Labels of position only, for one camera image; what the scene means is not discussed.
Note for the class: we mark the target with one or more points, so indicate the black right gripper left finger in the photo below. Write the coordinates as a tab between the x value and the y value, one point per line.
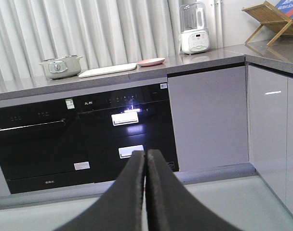
120	207

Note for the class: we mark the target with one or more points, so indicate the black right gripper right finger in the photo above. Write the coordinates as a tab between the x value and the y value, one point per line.
171	207

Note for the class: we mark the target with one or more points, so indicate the cream bear print tray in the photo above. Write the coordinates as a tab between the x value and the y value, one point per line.
108	70

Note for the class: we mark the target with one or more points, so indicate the pink round plate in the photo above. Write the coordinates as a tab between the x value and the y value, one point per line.
151	62

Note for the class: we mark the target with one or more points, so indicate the black drawer disinfection cabinet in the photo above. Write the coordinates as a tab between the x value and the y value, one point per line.
116	123

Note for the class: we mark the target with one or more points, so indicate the black built-in dishwasher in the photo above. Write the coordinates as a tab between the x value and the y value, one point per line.
41	146

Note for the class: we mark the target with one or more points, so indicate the grey cabinet door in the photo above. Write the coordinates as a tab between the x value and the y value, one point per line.
209	112

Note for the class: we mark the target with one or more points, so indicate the grey side cabinet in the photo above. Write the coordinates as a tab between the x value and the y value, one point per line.
270	98

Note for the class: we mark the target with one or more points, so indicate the pale green electric cooking pot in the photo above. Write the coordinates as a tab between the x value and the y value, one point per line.
61	67

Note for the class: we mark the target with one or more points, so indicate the white pleated curtain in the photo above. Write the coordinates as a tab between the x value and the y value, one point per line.
102	32

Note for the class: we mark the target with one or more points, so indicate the wooden folding rack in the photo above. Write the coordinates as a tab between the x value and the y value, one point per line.
272	18

